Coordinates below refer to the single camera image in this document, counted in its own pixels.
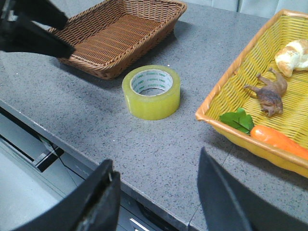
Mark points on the brown toy animal figure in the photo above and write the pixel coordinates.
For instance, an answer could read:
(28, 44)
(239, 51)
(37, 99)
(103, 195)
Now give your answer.
(270, 95)

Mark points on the toy croissant bread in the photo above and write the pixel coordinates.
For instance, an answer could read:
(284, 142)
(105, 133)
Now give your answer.
(294, 56)

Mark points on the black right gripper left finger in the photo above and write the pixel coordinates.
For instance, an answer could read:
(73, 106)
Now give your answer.
(93, 206)

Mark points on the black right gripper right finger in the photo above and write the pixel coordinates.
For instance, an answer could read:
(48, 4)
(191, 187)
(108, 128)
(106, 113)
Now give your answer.
(230, 206)

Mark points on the green plastic leaf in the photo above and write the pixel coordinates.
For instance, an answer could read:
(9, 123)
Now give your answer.
(239, 120)

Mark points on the orange toy carrot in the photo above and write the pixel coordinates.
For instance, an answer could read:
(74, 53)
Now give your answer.
(277, 139)

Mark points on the yellow packing tape roll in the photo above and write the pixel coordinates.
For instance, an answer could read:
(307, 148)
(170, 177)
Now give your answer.
(152, 92)

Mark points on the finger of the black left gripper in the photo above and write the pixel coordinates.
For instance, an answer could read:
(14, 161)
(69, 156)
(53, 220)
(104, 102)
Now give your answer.
(22, 35)
(41, 11)

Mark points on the brown wicker basket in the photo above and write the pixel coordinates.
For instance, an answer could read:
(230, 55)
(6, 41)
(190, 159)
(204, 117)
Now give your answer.
(113, 34)

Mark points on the yellow wicker basket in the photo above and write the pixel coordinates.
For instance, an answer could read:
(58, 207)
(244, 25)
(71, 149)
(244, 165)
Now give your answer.
(228, 94)

